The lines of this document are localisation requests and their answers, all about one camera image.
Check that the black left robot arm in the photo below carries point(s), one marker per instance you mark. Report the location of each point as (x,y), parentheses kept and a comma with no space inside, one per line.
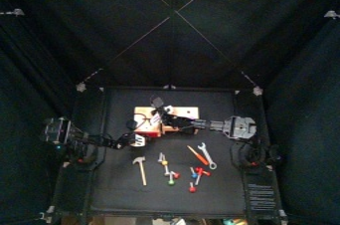
(95,140)

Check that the red toy peg white shaft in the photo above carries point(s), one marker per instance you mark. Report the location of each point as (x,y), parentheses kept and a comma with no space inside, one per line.
(199,170)

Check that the green-headed toy bolt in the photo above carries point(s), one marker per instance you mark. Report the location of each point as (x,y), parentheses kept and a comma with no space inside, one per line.
(171,181)

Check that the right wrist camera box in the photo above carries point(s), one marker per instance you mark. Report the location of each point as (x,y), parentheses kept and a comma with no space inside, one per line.
(157,101)

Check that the grey toy nail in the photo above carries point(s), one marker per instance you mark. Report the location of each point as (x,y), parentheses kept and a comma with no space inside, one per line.
(160,158)
(167,171)

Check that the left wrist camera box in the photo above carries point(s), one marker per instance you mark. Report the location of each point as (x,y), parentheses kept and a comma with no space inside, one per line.
(131,124)

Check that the orange-headed toy bolt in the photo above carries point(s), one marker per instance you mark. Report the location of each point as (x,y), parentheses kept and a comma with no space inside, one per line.
(164,162)

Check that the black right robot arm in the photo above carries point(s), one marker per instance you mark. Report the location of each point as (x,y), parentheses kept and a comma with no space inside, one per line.
(235,126)

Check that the red round-head toy nail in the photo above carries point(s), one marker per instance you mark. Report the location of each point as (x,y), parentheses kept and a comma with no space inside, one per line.
(192,189)

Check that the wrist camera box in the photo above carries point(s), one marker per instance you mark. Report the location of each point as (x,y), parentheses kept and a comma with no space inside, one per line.
(157,101)
(131,124)

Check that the metal frame corner bracket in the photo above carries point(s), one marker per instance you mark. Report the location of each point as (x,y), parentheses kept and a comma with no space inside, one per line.
(168,87)
(257,90)
(16,12)
(80,87)
(331,14)

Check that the wooden toy workbench with holes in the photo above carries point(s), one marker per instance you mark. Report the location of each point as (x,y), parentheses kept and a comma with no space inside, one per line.
(188,111)

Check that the blue-headed toy bolt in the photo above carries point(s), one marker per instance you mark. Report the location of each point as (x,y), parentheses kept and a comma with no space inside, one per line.
(193,175)

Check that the red-headed toy bolt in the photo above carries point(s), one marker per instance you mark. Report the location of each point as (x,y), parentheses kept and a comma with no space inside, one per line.
(176,175)

